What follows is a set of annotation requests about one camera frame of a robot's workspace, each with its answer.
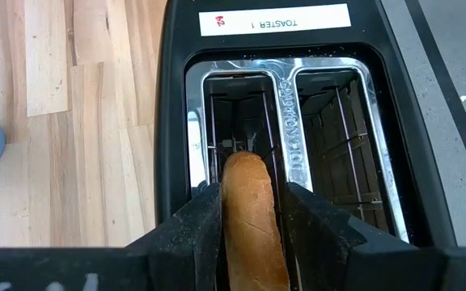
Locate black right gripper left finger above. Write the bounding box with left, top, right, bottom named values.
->
left=0, top=182, right=222, bottom=291

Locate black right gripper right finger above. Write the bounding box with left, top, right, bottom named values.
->
left=285, top=181, right=466, bottom=291

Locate plain bagel half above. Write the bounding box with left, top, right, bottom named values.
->
left=220, top=150, right=291, bottom=291

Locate black two-slot toaster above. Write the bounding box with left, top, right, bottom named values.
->
left=155, top=0, right=459, bottom=250

